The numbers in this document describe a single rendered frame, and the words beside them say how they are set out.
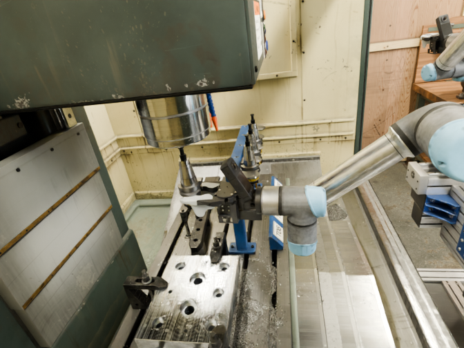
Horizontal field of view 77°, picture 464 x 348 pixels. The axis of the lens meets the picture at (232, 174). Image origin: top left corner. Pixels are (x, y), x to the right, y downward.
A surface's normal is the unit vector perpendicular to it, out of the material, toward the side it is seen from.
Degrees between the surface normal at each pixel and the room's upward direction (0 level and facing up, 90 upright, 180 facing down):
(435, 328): 0
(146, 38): 90
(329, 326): 8
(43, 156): 91
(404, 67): 90
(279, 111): 90
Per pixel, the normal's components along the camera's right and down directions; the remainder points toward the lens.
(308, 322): -0.15, -0.81
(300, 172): -0.17, -0.61
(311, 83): -0.14, 0.47
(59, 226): 0.98, -0.05
